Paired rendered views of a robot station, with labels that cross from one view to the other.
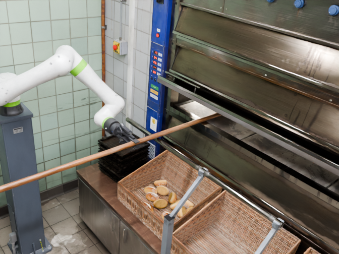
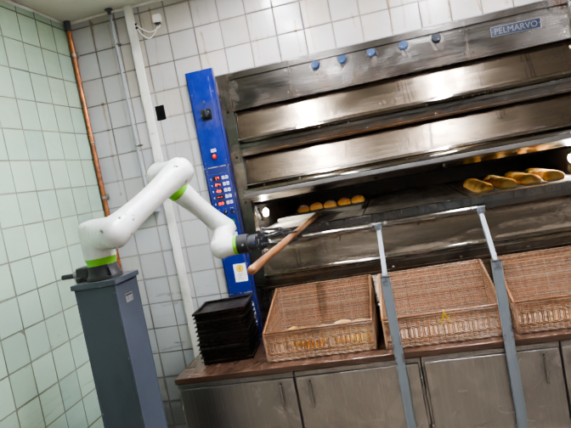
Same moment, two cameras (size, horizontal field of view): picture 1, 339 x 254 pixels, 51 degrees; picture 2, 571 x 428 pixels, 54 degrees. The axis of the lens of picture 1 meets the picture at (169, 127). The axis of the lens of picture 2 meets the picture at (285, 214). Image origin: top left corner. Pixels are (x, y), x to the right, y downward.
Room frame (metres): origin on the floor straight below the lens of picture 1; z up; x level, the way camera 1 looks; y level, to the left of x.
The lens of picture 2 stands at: (-0.35, 1.71, 1.49)
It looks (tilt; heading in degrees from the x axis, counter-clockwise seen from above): 4 degrees down; 325
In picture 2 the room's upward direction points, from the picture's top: 11 degrees counter-clockwise
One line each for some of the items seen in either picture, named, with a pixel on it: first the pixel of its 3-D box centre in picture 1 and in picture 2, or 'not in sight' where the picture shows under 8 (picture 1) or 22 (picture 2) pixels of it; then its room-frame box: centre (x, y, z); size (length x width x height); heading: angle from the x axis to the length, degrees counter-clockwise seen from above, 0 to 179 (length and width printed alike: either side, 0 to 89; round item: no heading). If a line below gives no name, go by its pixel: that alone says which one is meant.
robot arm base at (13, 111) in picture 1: (7, 103); (92, 273); (2.04, 1.05, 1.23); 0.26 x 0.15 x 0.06; 42
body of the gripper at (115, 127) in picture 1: (119, 131); (259, 241); (1.89, 0.30, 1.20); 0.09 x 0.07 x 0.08; 43
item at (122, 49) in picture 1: (119, 46); not in sight; (2.77, 0.45, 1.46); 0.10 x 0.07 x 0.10; 43
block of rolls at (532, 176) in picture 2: not in sight; (509, 179); (1.58, -1.33, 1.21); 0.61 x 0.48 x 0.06; 133
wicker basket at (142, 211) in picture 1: (168, 191); (321, 316); (1.96, -0.04, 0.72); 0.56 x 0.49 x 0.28; 44
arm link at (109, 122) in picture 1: (113, 126); (244, 243); (1.94, 0.35, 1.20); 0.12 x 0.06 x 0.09; 133
